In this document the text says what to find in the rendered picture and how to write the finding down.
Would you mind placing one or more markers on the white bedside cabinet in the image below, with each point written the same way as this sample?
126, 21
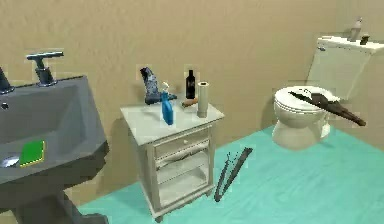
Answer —
181, 146

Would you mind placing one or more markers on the dark blue patterned cloth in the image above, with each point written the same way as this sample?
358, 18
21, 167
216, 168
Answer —
150, 86

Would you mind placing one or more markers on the black bottle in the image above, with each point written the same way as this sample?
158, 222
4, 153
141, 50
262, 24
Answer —
190, 85

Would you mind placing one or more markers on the beige paper roll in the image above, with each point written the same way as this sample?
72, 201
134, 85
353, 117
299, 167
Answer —
202, 98

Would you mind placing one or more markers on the blue spray bottle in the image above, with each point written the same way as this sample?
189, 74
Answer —
167, 111

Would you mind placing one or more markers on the dark small knob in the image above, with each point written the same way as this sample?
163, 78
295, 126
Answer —
364, 39

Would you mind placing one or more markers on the grey soap bottle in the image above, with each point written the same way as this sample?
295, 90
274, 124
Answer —
355, 30

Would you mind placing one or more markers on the white toilet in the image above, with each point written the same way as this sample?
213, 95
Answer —
300, 120

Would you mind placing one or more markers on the black thin bent rod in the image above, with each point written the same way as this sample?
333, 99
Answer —
235, 170

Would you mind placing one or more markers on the dark grey sink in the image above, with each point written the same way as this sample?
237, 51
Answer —
66, 126

